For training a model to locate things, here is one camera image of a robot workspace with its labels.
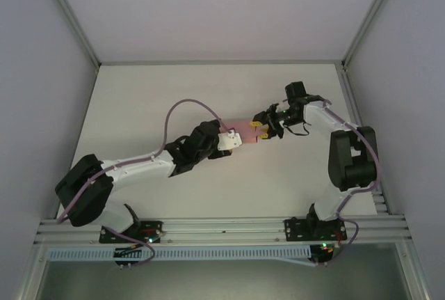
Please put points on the pink paper box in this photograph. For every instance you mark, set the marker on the pink paper box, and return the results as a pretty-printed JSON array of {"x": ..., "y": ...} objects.
[{"x": 243, "y": 131}]

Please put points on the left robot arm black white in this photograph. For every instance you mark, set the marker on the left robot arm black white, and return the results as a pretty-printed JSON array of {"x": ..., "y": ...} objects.
[{"x": 87, "y": 192}]

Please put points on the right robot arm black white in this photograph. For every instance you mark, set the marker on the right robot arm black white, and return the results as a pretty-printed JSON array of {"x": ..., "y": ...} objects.
[{"x": 351, "y": 160}]

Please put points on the grey metal sheet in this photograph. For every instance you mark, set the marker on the grey metal sheet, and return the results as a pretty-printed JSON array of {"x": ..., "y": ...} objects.
[{"x": 222, "y": 280}]

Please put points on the aluminium side rail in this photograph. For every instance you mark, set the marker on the aluminium side rail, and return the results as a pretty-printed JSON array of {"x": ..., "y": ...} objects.
[{"x": 353, "y": 105}]

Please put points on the aluminium rear rail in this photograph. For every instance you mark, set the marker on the aluminium rear rail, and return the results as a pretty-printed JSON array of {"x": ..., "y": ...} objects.
[{"x": 222, "y": 63}]

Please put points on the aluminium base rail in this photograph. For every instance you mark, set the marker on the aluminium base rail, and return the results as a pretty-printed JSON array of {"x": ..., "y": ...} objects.
[{"x": 222, "y": 227}]

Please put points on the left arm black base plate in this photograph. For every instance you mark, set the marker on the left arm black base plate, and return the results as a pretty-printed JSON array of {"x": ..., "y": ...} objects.
[{"x": 153, "y": 228}]

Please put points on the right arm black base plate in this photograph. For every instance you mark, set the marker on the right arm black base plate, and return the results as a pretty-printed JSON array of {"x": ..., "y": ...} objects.
[{"x": 295, "y": 228}]

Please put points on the aluminium corner post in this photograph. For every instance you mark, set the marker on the aluminium corner post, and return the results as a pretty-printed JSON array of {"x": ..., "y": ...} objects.
[
  {"x": 71, "y": 14},
  {"x": 372, "y": 14}
]

